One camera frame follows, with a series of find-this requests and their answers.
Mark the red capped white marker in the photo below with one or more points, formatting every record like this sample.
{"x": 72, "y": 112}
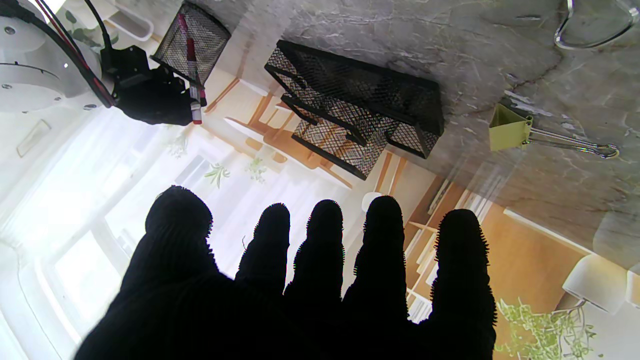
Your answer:
{"x": 196, "y": 112}

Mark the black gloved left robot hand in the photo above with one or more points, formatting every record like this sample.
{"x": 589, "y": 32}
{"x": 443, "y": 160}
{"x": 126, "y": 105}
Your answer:
{"x": 300, "y": 325}

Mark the teal binder clip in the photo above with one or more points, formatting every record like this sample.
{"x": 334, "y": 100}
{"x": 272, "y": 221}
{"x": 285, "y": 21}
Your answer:
{"x": 595, "y": 47}

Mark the black mesh desk organizer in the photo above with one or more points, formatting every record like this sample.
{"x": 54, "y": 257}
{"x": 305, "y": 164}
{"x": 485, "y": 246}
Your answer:
{"x": 360, "y": 85}

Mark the black mesh pen cup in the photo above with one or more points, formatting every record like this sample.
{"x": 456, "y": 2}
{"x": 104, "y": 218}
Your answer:
{"x": 210, "y": 40}

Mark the printed room scene backdrop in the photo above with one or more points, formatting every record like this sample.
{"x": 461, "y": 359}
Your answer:
{"x": 100, "y": 175}

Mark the yellow-green binder clip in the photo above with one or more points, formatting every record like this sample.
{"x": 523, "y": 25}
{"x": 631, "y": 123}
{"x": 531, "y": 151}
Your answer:
{"x": 507, "y": 131}

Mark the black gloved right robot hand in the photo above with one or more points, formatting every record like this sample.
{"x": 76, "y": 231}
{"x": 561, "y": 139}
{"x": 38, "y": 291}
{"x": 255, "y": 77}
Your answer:
{"x": 155, "y": 100}

